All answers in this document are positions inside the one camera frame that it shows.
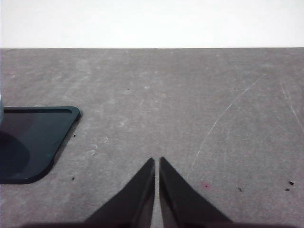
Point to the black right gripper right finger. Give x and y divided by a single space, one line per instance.
180 202

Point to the teal ribbed bowl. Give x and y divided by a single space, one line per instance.
1 118

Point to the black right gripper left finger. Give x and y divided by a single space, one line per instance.
133 202

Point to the black rectangular tray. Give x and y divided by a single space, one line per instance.
47 135

